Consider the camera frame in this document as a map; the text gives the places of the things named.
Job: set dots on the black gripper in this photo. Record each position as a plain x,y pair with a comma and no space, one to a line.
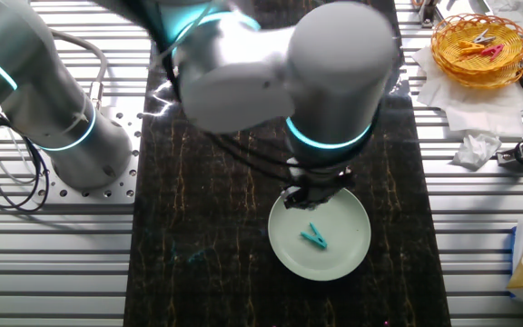
316,193

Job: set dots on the teal plastic clothespin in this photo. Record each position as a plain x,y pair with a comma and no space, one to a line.
317,239

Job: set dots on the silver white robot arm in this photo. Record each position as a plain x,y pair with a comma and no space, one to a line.
334,91

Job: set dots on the pale green round plate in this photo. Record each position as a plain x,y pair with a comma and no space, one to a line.
334,254

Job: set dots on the dark marble pattern mat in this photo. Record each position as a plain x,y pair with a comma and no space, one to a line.
198,204

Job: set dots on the crumpled white tissue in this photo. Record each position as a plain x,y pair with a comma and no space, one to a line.
475,152

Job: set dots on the orange plastic clothespin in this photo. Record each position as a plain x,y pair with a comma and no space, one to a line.
470,47

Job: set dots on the pink plastic clothespin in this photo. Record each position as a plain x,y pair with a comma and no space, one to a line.
493,51

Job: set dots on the grey plastic clothespin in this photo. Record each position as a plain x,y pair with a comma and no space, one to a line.
484,37

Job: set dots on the yellow wicker basket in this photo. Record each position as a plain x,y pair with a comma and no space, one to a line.
511,68

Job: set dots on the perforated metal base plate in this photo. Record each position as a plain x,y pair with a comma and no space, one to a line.
121,191

